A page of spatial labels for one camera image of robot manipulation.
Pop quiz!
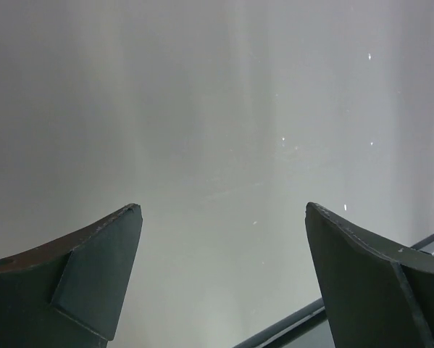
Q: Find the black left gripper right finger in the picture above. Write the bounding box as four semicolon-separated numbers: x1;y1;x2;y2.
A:
305;202;434;347

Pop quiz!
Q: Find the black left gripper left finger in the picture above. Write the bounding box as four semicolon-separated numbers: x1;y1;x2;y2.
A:
0;204;142;347

